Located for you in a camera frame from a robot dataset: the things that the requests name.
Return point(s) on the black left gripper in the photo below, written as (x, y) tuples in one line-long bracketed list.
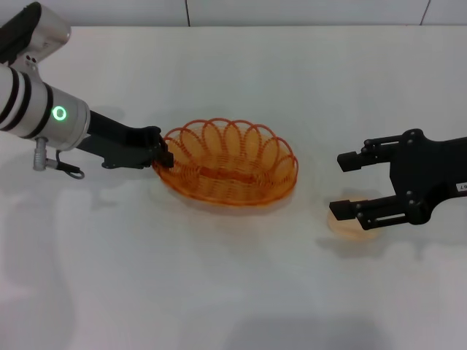
[(120, 146)]

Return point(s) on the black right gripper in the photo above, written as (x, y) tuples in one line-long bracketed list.
[(427, 175)]

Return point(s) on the round pale bread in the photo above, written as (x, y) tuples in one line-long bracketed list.
[(346, 229)]

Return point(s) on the orange woven plastic basket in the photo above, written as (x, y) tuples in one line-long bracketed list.
[(226, 175)]

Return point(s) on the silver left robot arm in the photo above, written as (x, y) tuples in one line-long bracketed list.
[(36, 109)]

